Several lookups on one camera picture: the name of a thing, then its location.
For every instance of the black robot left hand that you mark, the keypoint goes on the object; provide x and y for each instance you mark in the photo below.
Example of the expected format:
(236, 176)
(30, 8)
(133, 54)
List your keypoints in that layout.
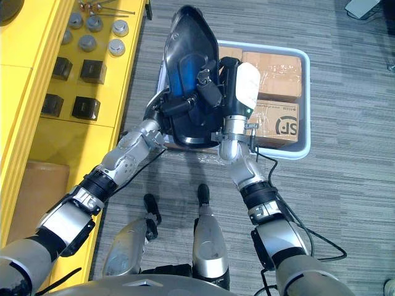
(210, 94)

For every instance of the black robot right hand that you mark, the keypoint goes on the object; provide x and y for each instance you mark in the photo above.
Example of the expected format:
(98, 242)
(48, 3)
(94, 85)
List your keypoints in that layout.
(247, 83)

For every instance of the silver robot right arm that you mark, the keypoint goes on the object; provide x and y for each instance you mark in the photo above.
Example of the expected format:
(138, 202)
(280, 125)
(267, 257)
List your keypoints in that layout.
(277, 234)

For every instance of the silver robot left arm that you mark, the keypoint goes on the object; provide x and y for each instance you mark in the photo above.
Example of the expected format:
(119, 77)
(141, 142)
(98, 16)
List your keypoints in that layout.
(123, 157)

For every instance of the yellow metal shelf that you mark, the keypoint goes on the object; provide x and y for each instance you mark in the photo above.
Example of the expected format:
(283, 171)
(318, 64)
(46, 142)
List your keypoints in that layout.
(31, 92)

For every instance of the brown cardboard box under shelf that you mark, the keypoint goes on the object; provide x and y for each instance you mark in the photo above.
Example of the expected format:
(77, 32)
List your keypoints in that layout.
(37, 197)

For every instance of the large taped cardboard box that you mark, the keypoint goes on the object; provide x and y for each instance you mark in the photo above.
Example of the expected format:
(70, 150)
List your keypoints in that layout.
(277, 74)

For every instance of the small plain cardboard box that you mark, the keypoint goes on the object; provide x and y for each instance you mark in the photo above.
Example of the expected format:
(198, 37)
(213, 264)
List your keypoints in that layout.
(230, 51)

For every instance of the cardboard box with SF logo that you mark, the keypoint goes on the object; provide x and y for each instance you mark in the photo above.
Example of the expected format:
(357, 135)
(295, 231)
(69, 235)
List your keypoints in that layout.
(277, 123)

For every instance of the pale grey plastic bin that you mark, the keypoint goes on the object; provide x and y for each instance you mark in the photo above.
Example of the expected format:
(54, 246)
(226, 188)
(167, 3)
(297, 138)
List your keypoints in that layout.
(304, 101)

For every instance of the dark robot right foot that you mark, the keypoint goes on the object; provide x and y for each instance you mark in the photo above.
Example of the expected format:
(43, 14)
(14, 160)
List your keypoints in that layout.
(203, 194)

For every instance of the dark robot foot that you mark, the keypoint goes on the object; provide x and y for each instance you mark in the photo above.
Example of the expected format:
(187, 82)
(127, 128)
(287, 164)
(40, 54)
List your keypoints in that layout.
(151, 205)
(203, 194)

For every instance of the grey metal cylinder weight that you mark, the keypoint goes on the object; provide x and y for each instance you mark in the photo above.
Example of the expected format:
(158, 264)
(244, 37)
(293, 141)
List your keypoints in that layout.
(66, 37)
(87, 42)
(116, 47)
(119, 27)
(94, 23)
(75, 20)

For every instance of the black cube block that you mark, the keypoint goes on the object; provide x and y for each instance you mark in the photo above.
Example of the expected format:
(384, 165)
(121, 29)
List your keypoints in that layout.
(52, 105)
(61, 68)
(92, 71)
(85, 108)

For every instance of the dark robot left foot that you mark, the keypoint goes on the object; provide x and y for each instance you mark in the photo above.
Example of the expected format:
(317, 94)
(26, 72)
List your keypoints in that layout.
(151, 205)

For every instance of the grey floor stand base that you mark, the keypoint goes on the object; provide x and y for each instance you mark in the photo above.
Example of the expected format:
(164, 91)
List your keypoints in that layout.
(361, 7)

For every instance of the copper-headed nail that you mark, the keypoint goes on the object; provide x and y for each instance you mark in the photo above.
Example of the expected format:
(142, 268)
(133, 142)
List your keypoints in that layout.
(92, 13)
(92, 5)
(81, 5)

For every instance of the silver robot right leg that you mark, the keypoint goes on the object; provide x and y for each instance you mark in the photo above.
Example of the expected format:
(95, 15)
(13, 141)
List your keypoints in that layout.
(210, 243)

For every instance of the silver robot torso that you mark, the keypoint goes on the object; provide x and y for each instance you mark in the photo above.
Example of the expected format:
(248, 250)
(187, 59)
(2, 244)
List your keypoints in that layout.
(139, 285)

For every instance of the dark round dish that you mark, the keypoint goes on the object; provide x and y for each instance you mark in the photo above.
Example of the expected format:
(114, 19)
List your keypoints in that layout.
(9, 9)

